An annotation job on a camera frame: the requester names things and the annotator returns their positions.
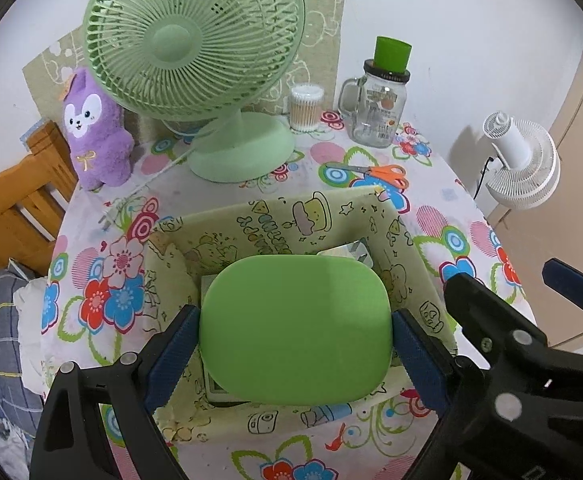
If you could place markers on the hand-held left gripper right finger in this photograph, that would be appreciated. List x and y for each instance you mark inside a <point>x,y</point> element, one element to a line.
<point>421,360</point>

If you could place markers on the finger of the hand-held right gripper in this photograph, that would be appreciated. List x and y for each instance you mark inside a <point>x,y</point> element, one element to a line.
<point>476,305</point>
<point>571,280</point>

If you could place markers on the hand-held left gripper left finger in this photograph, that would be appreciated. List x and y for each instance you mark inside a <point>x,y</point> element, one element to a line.
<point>171,355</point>

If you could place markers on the white remote control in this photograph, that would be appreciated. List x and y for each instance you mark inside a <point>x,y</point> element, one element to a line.
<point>221,392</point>

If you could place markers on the green oval case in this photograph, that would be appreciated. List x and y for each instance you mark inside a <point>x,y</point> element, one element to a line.
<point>296,330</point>

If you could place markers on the yellow printed fabric storage box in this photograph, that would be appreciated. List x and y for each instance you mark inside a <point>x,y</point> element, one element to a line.
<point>281,220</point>

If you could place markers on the white standing fan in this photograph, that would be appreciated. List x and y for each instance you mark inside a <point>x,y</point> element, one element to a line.
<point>526,170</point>

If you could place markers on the white power adapter in box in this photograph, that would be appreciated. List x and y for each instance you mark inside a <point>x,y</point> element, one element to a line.
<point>354,255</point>

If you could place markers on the white cloth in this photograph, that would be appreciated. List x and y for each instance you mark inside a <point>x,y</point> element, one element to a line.
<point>29,305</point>

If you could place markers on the heap of clothes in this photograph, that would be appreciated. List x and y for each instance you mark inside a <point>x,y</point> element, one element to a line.
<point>6,440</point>

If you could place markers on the glass jar with green lid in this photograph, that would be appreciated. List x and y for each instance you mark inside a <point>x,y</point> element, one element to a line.
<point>376,120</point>

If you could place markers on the purple plush toy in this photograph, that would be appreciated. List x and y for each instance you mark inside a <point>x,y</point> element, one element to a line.
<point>99,150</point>

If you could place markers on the clear cotton swab container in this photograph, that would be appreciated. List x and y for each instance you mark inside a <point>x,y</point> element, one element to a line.
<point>306,110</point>

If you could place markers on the green desk fan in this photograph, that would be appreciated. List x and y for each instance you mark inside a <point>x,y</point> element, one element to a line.
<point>181,60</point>

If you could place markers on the beige cartoon printed board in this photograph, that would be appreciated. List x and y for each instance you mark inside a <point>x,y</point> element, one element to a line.
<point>321,35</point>

